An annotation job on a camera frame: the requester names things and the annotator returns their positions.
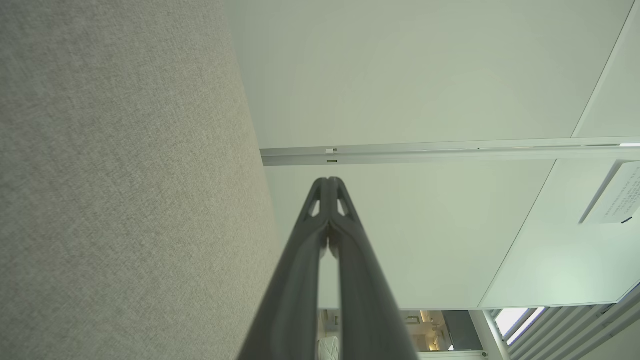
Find white wall sign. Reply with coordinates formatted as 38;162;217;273
578;160;640;225

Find grey window blinds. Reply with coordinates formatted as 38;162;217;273
492;285;640;360

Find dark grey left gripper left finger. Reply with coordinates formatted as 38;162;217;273
239;177;331;360

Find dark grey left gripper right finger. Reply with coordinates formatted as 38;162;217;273
327;176;420;360

